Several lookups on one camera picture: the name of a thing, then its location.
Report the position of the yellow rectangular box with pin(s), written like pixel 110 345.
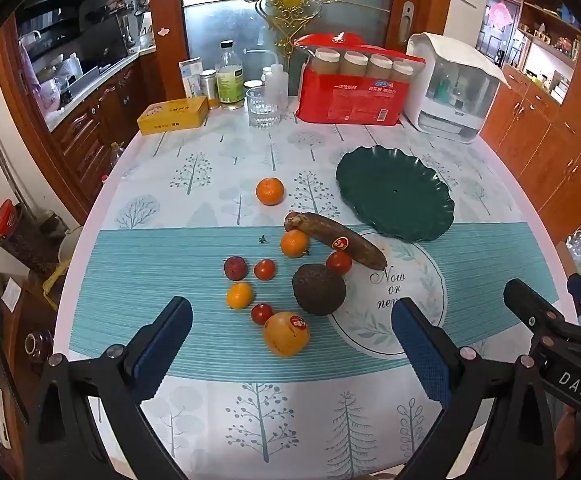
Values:
pixel 174 115

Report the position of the brown overripe banana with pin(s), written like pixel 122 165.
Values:
pixel 338 237

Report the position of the red lychee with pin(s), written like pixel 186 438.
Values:
pixel 235 268

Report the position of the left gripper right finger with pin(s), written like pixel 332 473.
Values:
pixel 517 442

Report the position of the mandarin orange with stem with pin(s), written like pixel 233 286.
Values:
pixel 294 244

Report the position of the white plastic squeeze bottle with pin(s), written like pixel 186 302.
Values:
pixel 276 84

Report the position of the white blue carton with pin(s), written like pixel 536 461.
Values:
pixel 190 71

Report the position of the dark avocado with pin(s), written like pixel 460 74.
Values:
pixel 318 290

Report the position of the red paper cup package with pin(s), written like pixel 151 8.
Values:
pixel 346 81

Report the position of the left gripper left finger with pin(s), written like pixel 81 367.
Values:
pixel 63 441

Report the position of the small metal tin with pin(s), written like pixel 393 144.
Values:
pixel 208 81

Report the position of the dark green leaf plate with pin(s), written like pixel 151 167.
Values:
pixel 396 194

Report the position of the yellow orange with sticker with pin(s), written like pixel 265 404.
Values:
pixel 286 334

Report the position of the white cup sterilizer cabinet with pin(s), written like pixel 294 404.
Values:
pixel 450 96

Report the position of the large red cherry tomato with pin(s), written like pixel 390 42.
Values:
pixel 339 262

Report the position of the patterned tablecloth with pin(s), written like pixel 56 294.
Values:
pixel 179 204

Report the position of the red round container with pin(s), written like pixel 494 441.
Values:
pixel 8 218

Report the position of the clear drinking glass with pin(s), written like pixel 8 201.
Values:
pixel 262 113

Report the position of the small yellow kumquat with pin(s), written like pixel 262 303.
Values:
pixel 240 296

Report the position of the glass bottle green label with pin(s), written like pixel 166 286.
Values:
pixel 230 77

